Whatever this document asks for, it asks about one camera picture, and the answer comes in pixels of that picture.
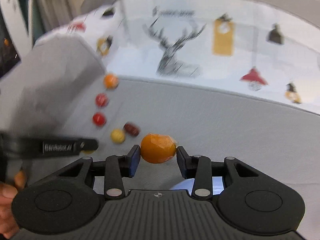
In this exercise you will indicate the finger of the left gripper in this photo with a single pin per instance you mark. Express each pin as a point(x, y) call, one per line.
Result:
point(86, 144)

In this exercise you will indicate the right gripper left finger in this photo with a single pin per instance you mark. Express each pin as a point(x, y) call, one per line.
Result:
point(119, 167)

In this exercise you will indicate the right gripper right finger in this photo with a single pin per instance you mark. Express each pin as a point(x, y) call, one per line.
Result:
point(194, 167)

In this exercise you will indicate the yellow-green fruit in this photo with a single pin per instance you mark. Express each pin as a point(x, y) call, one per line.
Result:
point(118, 136)
point(87, 151)

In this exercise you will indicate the red cherry tomato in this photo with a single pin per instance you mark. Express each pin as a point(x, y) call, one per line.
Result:
point(99, 119)

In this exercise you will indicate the dark red date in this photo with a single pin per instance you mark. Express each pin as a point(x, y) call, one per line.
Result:
point(131, 129)

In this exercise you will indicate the orange large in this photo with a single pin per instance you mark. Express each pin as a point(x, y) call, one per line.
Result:
point(157, 148)

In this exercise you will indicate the red fruit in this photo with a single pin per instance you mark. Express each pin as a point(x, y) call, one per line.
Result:
point(101, 100)

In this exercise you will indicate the small orange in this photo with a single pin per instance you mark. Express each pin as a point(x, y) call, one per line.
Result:
point(110, 81)

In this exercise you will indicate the person's left hand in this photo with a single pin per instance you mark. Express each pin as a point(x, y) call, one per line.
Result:
point(9, 226)

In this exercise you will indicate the light blue plate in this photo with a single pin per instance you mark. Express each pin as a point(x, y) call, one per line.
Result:
point(194, 186)

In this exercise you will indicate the white deer print cloth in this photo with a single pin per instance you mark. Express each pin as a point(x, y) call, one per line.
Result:
point(240, 46)

